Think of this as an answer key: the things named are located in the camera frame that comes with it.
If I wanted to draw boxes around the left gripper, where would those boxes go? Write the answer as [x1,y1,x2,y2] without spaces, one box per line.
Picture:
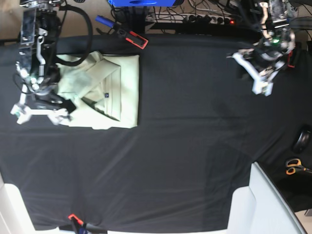
[228,0,295,96]

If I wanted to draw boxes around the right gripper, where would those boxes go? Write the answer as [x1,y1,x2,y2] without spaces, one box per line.
[11,7,76,125]

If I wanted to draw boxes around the light green T-shirt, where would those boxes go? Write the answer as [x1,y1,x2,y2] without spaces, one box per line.
[58,51,139,130]

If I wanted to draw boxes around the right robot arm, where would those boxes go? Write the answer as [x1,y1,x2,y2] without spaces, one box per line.
[11,0,93,125]

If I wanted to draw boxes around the red black side clamp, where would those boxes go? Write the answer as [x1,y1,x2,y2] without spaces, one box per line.
[287,51,295,68]

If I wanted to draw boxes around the black tape roll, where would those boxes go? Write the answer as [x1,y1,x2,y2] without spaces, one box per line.
[293,130,312,154]

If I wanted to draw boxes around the black table cloth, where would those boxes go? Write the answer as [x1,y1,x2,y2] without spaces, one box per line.
[0,34,312,233]

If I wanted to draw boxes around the blue red bar clamp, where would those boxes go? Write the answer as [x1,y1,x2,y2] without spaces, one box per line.
[95,15,149,49]

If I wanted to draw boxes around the blue plastic box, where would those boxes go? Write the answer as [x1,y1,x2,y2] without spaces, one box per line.
[108,0,184,7]

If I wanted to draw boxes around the white chair armrest right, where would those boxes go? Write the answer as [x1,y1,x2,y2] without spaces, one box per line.
[226,162,306,234]

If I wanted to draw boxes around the white chair armrest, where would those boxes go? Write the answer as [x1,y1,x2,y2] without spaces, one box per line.
[0,176,35,234]
[226,162,306,234]

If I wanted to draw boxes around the white chair armrest left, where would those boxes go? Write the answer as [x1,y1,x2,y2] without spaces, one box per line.
[0,176,35,234]

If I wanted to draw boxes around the blue red bottom clamp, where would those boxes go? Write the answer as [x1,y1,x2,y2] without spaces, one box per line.
[68,214,108,234]

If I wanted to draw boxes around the orange handled scissors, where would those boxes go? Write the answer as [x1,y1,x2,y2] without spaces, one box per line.
[285,158,312,176]

